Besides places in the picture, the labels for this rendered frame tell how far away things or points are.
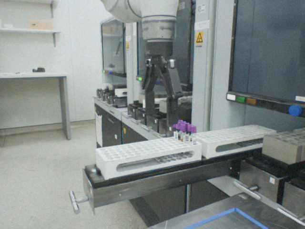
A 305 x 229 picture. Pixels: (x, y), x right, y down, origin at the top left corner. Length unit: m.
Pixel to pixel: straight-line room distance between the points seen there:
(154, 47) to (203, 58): 0.45
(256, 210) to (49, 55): 3.82
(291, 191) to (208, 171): 0.22
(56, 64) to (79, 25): 0.68
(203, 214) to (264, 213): 0.12
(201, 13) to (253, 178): 0.66
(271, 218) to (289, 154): 0.29
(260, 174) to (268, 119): 0.39
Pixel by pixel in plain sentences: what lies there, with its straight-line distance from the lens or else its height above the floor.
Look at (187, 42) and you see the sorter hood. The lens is 1.18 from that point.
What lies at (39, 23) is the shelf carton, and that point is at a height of 1.54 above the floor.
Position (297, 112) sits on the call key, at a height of 0.98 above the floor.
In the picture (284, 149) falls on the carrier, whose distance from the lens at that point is 0.83.
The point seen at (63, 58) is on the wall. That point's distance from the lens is 4.16.
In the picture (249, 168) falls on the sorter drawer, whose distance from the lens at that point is 0.83.
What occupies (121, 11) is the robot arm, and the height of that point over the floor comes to 1.24.
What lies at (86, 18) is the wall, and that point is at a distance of 4.26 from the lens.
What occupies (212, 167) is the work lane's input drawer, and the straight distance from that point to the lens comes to 0.80.
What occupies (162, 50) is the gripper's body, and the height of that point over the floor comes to 1.13.
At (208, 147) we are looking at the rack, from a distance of 0.79.
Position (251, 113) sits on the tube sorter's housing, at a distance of 1.06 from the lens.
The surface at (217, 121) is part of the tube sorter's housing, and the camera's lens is 1.04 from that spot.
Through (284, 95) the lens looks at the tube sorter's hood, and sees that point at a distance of 0.81.
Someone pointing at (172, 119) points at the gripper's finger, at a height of 0.96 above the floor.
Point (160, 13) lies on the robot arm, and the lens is 0.67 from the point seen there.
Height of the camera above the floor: 1.12
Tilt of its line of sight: 13 degrees down
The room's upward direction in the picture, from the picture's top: straight up
